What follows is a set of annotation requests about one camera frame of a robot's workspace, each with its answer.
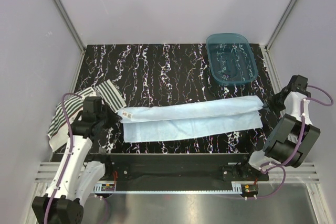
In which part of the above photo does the light blue towel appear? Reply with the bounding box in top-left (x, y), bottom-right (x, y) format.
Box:
top-left (118, 95), bottom-right (263, 143)

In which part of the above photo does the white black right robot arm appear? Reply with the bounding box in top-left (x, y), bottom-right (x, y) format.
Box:
top-left (238, 75), bottom-right (321, 180)

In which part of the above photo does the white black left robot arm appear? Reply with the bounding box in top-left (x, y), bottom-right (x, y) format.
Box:
top-left (32, 96), bottom-right (121, 223)

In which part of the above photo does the green white striped towel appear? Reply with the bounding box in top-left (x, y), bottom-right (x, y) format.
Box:
top-left (47, 80), bottom-right (126, 152)

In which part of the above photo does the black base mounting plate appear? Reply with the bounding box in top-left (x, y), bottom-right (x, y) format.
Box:
top-left (85, 154), bottom-right (269, 193)

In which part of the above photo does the teal transparent plastic bin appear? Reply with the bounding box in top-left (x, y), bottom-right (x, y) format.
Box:
top-left (206, 33), bottom-right (258, 86)

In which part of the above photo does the aluminium front rail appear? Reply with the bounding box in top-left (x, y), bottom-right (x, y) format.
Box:
top-left (35, 163), bottom-right (320, 183)

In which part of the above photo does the white slotted cable duct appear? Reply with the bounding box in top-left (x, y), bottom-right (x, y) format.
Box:
top-left (92, 183), bottom-right (242, 195)

